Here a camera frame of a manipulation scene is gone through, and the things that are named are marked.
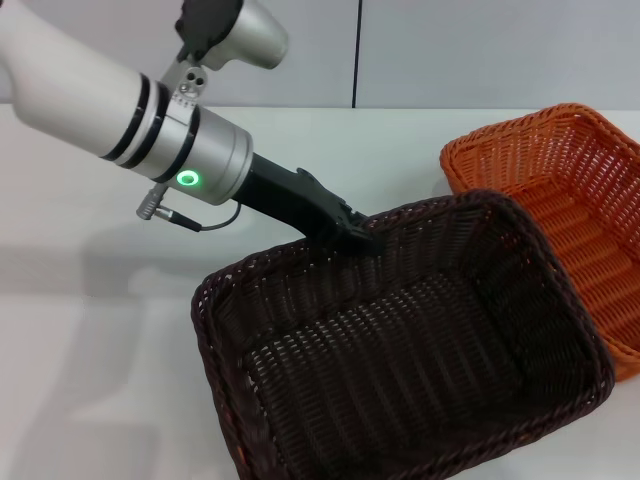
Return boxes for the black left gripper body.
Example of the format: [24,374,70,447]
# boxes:
[235,152,362,240]

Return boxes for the dark brown wicker basket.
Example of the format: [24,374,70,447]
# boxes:
[189,189,617,480]

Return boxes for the orange wicker basket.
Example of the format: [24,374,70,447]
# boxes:
[438,102,640,385]

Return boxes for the grey cable with metal plug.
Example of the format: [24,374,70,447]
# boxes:
[135,183,242,234]

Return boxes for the black vertical wall strip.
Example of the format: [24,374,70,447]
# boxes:
[352,0,363,109]

